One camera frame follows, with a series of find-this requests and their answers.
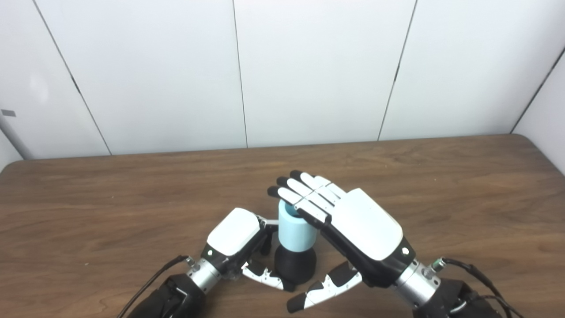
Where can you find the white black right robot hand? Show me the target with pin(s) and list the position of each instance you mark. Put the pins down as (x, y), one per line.
(366, 229)

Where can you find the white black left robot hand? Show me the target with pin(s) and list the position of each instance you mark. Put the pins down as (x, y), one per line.
(234, 232)

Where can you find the light blue cylinder cup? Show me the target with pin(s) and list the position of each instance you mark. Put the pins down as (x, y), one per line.
(295, 234)

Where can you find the black funnel-shaped nozzle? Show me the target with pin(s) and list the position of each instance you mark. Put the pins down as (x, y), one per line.
(295, 265)

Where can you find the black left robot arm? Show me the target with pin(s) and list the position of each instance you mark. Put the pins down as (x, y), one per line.
(176, 298)

